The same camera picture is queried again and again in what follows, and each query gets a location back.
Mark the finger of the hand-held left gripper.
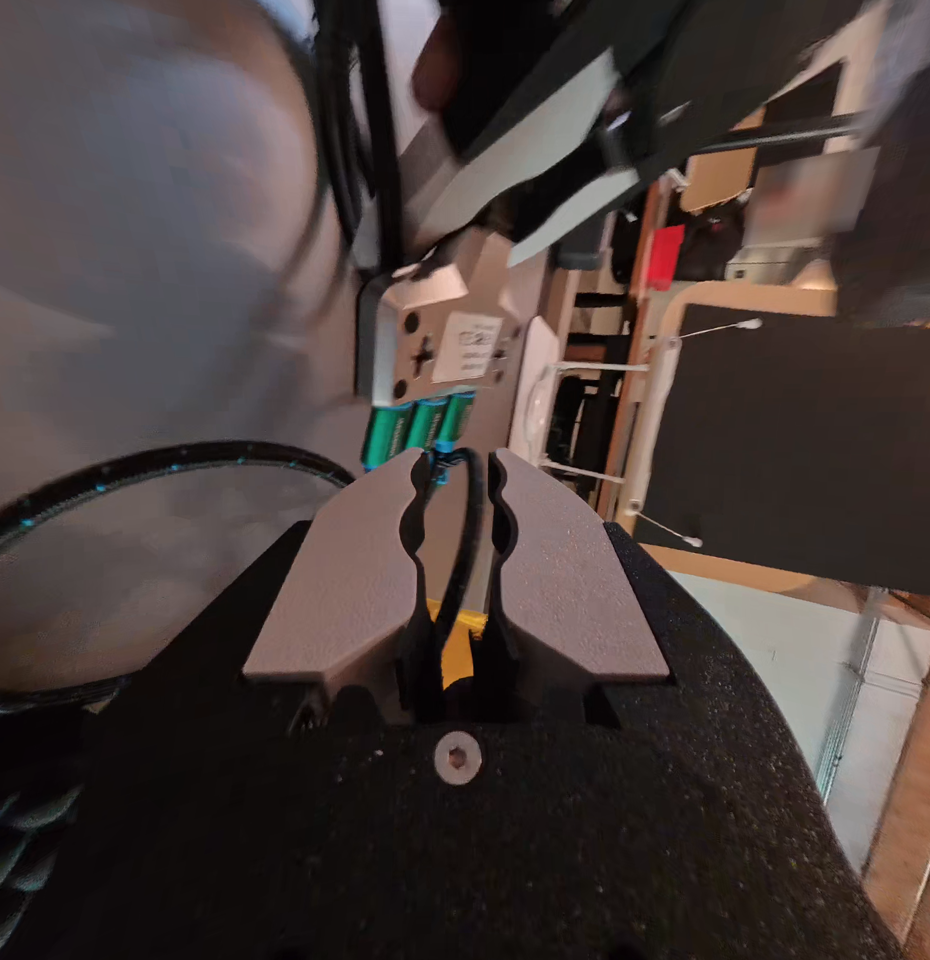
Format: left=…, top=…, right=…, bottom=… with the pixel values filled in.
left=416, top=48, right=619, bottom=252
left=507, top=166, right=640, bottom=269

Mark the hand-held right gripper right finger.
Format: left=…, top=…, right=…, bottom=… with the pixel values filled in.
left=476, top=447, right=671, bottom=685

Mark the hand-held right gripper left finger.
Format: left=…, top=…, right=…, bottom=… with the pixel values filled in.
left=243, top=447, right=445, bottom=725

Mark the silver video switch hub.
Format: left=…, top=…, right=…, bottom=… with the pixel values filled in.
left=354, top=261, right=527, bottom=410

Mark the grey desk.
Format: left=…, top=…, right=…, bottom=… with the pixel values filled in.
left=0, top=0, right=556, bottom=714

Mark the person's left hand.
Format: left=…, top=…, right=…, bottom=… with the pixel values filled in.
left=411, top=15, right=466, bottom=114

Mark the red plastic bin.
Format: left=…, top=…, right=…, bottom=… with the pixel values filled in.
left=643, top=223, right=686, bottom=292

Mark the black board on stand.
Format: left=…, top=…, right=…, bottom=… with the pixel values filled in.
left=507, top=279, right=930, bottom=601

